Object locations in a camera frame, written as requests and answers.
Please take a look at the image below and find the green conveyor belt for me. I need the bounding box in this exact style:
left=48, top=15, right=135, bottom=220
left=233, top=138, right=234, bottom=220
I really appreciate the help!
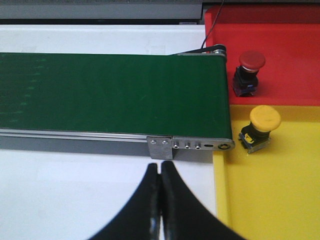
left=0, top=53, right=232, bottom=139

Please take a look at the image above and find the red mushroom push button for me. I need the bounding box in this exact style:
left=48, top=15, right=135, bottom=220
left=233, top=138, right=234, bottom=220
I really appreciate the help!
left=232, top=50, right=266, bottom=97

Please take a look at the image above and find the yellow plastic tray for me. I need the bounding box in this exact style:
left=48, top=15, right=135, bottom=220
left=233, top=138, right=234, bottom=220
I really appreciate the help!
left=213, top=106, right=320, bottom=240

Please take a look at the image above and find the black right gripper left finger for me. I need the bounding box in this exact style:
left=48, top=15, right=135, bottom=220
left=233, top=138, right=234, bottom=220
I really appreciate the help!
left=91, top=163, right=161, bottom=240

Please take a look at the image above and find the red plastic tray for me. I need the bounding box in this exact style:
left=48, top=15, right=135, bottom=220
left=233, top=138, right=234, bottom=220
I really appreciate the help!
left=204, top=3, right=320, bottom=106

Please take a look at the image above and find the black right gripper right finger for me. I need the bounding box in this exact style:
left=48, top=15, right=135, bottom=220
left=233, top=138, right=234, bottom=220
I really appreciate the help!
left=161, top=161, right=243, bottom=240

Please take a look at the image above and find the yellow mushroom push button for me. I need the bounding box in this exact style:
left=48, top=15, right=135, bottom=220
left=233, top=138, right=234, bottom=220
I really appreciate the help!
left=238, top=105, right=282, bottom=154

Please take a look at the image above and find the grey stone counter shelf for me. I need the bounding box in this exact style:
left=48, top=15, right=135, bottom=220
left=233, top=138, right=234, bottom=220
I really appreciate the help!
left=0, top=0, right=203, bottom=20

